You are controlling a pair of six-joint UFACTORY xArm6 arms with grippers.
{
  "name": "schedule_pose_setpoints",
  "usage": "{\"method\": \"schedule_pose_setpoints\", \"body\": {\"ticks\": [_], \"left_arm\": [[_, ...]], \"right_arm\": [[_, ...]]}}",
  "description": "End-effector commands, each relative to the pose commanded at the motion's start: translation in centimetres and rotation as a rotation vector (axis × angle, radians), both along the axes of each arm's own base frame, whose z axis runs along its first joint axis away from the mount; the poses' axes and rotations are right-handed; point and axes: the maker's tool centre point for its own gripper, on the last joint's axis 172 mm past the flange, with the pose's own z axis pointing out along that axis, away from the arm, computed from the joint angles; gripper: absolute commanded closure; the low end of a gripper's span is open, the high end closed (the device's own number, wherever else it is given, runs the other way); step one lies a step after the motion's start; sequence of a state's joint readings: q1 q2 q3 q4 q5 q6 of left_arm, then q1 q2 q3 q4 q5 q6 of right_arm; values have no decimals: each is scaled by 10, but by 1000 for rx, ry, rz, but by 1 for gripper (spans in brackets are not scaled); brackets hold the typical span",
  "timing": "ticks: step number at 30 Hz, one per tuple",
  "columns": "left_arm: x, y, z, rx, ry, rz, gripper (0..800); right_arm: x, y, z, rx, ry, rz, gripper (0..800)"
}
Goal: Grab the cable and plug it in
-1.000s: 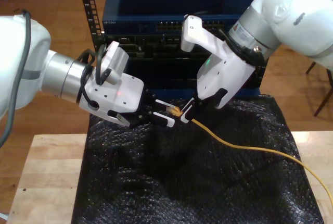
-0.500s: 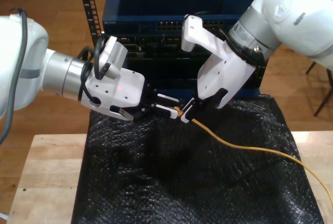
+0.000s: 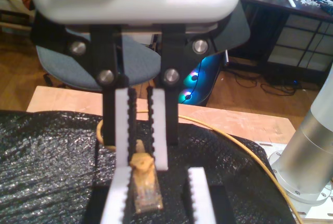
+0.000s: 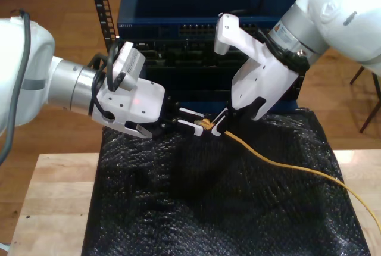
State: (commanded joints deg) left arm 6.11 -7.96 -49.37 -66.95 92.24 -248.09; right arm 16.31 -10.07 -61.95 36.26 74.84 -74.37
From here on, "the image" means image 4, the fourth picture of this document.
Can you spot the black perforated rack post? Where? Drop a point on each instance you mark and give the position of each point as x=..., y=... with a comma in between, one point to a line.
x=101, y=0

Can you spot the black bubble wrap mat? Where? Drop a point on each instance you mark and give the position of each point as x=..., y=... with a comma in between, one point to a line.
x=208, y=208

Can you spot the black rack server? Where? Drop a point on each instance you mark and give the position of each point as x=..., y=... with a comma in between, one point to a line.
x=184, y=56

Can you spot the dark wooden chair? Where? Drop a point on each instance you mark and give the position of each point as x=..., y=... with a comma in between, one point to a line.
x=370, y=110

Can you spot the blue rack base board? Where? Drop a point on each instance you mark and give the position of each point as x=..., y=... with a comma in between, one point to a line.
x=193, y=105

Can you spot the blue network switch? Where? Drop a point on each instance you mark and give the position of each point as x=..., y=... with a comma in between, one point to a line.
x=178, y=0

